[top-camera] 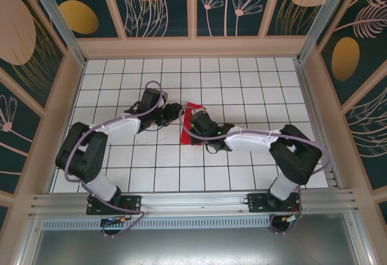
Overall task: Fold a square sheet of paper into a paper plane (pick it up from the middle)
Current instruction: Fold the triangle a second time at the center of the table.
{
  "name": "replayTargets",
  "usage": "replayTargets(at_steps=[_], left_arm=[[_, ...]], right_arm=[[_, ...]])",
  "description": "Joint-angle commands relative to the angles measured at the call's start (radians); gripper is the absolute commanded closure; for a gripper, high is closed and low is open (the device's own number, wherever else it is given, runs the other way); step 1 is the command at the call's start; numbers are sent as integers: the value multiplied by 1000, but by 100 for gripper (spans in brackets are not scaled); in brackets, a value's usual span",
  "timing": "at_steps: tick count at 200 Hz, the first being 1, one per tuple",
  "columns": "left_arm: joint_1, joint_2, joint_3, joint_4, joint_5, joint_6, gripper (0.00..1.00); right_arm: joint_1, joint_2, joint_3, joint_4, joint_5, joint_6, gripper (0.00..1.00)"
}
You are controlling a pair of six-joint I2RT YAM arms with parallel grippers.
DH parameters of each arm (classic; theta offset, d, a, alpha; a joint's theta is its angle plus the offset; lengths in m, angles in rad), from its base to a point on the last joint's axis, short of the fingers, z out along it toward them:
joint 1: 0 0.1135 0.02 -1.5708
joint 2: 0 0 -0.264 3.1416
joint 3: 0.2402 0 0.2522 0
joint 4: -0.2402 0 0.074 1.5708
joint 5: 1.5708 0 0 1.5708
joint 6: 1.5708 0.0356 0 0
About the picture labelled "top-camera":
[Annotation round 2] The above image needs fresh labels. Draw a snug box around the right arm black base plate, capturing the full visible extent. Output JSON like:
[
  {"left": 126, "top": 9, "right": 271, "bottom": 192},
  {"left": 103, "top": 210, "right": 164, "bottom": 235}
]
[{"left": 246, "top": 192, "right": 303, "bottom": 213}]

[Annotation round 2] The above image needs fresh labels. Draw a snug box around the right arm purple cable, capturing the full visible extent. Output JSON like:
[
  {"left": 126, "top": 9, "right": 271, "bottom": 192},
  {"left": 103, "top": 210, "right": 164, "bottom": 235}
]
[{"left": 178, "top": 108, "right": 330, "bottom": 235}]

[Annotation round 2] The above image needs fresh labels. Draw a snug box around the grey metal sheet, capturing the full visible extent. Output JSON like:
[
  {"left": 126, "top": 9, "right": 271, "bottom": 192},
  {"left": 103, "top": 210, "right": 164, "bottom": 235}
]
[{"left": 30, "top": 228, "right": 363, "bottom": 265}]

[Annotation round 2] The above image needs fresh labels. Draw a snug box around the long aluminium mounting rail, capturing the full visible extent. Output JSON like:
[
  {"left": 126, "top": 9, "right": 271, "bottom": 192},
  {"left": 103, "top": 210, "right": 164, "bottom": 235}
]
[{"left": 28, "top": 188, "right": 359, "bottom": 217}]

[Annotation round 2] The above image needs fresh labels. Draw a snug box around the red square paper sheet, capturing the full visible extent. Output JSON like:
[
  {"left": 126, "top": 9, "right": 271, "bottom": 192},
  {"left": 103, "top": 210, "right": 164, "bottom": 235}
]
[{"left": 180, "top": 101, "right": 209, "bottom": 147}]

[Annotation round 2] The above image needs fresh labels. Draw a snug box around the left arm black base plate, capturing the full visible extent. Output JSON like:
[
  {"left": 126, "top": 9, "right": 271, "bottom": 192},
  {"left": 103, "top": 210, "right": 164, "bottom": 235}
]
[{"left": 86, "top": 194, "right": 143, "bottom": 216}]

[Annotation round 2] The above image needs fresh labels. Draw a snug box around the aluminium side rail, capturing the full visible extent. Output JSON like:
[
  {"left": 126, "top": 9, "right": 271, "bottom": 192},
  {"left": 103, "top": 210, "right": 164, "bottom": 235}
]
[{"left": 293, "top": 59, "right": 344, "bottom": 190}]

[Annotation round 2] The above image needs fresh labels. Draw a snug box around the slotted grey cable duct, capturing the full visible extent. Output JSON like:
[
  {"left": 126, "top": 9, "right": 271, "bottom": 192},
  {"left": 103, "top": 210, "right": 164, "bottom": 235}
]
[{"left": 41, "top": 218, "right": 272, "bottom": 231}]

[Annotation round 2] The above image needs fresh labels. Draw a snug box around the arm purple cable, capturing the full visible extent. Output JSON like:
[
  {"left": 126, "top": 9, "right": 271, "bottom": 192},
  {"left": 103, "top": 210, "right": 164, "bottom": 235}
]
[
  {"left": 178, "top": 108, "right": 330, "bottom": 235},
  {"left": 64, "top": 80, "right": 169, "bottom": 238}
]

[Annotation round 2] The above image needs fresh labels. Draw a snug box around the small controller board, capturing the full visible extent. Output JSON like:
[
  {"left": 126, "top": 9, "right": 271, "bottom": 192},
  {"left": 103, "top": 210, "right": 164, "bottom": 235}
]
[
  {"left": 282, "top": 213, "right": 303, "bottom": 224},
  {"left": 101, "top": 215, "right": 128, "bottom": 223}
]

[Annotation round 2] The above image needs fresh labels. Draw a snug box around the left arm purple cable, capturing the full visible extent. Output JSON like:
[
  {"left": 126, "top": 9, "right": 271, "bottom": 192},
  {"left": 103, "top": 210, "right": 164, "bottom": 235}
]
[{"left": 64, "top": 80, "right": 169, "bottom": 238}]

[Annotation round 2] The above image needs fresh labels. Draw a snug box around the aluminium corner post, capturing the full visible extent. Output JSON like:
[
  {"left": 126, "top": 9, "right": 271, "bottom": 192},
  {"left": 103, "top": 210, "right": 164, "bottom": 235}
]
[
  {"left": 24, "top": 0, "right": 87, "bottom": 68},
  {"left": 296, "top": 0, "right": 354, "bottom": 63}
]

